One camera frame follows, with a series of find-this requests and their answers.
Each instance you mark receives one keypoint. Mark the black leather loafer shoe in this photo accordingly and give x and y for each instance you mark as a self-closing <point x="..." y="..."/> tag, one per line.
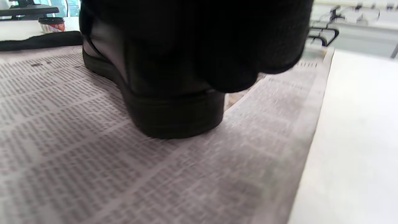
<point x="174" y="118"/>

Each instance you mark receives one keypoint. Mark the printed newspaper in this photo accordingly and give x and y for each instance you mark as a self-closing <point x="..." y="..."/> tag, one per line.
<point x="93" y="155"/>

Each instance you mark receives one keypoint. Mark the black office chair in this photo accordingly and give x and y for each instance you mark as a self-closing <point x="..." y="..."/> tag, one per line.
<point x="325" y="30"/>

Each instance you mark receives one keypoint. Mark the black fuzzy cloth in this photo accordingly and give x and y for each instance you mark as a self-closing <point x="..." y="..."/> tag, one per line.
<point x="40" y="42"/>

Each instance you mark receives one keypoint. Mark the round black shoe polish tin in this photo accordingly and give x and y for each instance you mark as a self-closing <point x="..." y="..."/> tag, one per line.
<point x="52" y="27"/>

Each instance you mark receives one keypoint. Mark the person's right hand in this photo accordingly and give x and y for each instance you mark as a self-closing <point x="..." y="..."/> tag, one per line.
<point x="202" y="31"/>

